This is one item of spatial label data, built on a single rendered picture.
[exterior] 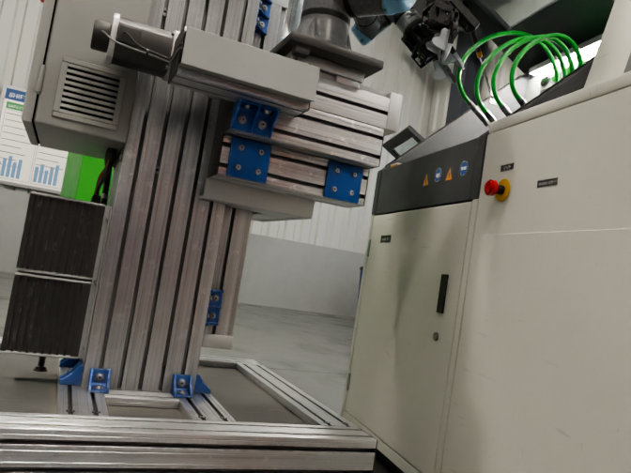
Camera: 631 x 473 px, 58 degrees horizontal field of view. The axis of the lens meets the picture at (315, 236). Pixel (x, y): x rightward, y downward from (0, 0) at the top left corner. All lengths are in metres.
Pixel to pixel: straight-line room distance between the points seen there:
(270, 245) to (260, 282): 0.56
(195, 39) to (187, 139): 0.34
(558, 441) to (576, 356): 0.15
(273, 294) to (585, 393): 7.50
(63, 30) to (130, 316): 0.63
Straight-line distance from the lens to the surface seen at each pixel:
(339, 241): 8.81
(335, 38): 1.34
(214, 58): 1.11
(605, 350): 1.06
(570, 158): 1.21
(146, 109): 1.40
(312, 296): 8.65
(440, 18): 1.74
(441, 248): 1.55
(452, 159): 1.60
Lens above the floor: 0.55
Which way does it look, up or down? 4 degrees up
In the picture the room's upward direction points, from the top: 9 degrees clockwise
